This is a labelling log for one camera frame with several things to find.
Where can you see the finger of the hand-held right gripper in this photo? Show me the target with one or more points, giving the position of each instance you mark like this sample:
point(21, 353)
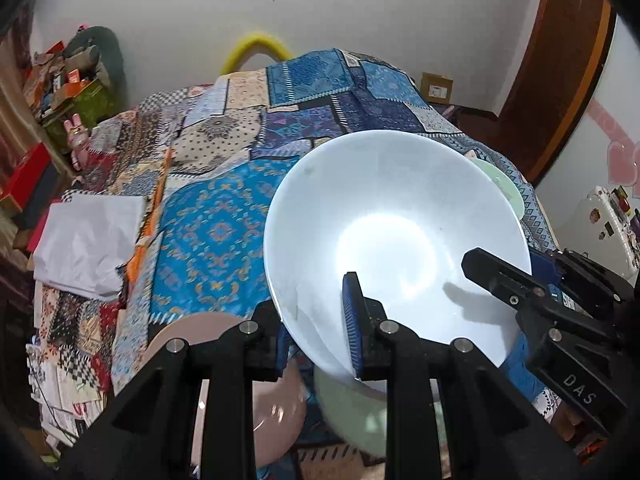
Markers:
point(500, 280)
point(590, 272)

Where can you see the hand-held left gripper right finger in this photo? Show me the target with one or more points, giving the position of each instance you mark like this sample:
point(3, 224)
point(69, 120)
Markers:
point(350, 320)

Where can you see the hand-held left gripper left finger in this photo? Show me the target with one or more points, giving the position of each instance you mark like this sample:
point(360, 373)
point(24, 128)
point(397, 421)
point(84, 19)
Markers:
point(265, 350)

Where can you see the mauve plate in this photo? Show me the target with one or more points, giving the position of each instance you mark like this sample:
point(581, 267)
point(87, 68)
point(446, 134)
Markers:
point(277, 415)

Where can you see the light green bowl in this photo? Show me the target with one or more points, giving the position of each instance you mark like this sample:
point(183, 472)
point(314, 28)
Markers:
point(350, 420)

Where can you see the white bowl with dark spots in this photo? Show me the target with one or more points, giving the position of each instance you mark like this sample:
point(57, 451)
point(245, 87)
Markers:
point(390, 200)

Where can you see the white suitcase with stickers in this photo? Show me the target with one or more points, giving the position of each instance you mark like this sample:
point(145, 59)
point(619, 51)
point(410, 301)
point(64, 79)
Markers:
point(595, 230)

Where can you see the light green plate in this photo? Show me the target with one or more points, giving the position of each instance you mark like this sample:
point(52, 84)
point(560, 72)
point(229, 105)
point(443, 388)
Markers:
point(507, 187)

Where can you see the patchwork blanket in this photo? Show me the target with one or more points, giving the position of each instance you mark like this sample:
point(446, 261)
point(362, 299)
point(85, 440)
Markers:
point(210, 230)

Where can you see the cardboard box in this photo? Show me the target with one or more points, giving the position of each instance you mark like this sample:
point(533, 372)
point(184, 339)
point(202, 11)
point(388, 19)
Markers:
point(437, 87)

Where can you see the white cloth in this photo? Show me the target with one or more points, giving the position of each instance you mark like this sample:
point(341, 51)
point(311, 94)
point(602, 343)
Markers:
point(85, 245)

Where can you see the wooden door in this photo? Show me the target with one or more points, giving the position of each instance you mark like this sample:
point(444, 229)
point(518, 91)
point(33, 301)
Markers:
point(560, 60)

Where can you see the pink bunny toy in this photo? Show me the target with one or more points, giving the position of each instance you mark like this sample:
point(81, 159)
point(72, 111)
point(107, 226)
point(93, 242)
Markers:
point(77, 135)

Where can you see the red box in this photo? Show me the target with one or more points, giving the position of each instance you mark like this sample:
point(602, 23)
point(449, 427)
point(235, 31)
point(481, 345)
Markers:
point(30, 170)

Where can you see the yellow hoop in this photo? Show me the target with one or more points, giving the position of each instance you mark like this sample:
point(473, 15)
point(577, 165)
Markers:
point(255, 38)

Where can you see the green box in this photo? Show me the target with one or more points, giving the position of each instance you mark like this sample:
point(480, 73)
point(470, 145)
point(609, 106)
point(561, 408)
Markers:
point(85, 105)

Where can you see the striped curtain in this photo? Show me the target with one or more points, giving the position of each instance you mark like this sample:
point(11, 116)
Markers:
point(10, 110)

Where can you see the pink heart wall sticker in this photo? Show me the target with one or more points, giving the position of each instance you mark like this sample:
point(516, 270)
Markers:
point(622, 160)

